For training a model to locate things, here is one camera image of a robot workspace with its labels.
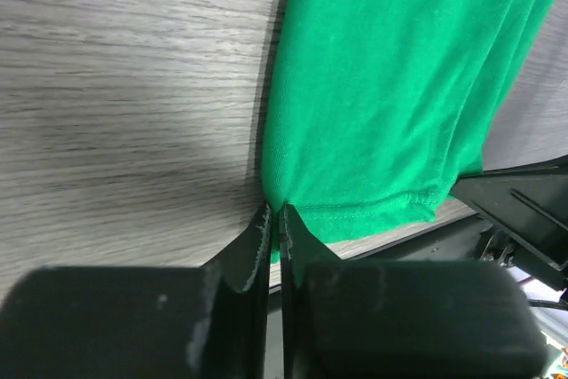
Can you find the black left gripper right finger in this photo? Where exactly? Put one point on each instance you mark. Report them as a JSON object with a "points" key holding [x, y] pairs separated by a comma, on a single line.
{"points": [[400, 319]]}

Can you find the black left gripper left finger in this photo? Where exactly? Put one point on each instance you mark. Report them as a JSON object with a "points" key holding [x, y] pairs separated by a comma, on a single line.
{"points": [[143, 322]]}

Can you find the green t-shirt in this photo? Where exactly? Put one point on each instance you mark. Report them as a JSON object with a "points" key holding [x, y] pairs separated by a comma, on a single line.
{"points": [[377, 107]]}

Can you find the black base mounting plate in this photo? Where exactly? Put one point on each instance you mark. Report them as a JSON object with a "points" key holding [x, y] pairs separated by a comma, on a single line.
{"points": [[519, 219]]}

